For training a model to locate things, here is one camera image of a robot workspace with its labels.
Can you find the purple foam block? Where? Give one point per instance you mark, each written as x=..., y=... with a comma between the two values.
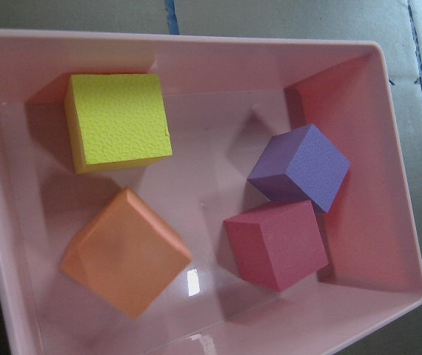
x=299, y=165

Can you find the pink foam block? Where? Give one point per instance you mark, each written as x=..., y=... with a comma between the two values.
x=276, y=244

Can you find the yellow foam block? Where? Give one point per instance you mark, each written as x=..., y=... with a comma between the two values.
x=116, y=121

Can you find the orange foam block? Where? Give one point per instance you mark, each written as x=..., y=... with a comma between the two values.
x=127, y=254

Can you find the pink plastic bin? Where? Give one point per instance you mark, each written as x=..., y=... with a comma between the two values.
x=225, y=98

